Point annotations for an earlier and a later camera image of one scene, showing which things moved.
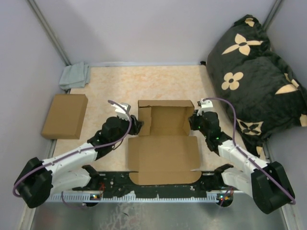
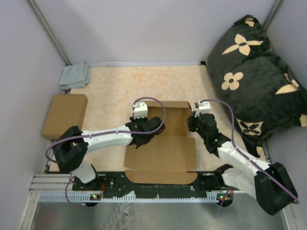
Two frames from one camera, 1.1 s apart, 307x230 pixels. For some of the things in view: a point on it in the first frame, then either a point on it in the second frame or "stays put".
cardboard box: [164, 153] stays put
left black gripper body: [124, 127] → [138, 121]
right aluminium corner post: [267, 21] stays put
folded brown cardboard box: [65, 119] stays put
